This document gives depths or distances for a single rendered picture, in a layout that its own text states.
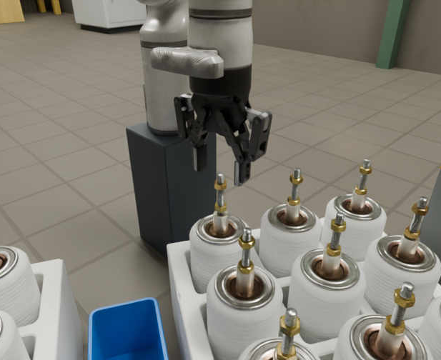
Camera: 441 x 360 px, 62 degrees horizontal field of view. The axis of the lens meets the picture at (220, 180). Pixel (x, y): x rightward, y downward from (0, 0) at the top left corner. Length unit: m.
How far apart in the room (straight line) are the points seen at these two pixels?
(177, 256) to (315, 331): 0.25
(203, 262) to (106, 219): 0.54
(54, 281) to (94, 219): 0.45
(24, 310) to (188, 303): 0.22
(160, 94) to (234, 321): 0.45
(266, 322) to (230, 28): 0.33
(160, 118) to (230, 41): 0.37
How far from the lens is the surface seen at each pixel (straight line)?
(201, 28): 0.42
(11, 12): 5.87
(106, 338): 0.70
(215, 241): 0.54
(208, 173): 0.82
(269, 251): 0.59
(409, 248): 0.56
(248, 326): 0.46
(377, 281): 0.57
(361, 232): 0.62
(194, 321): 0.53
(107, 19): 4.31
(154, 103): 0.74
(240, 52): 0.42
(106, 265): 0.91
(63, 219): 1.10
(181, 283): 0.58
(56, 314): 0.58
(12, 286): 0.56
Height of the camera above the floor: 0.59
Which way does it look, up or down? 30 degrees down
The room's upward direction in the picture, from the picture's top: straight up
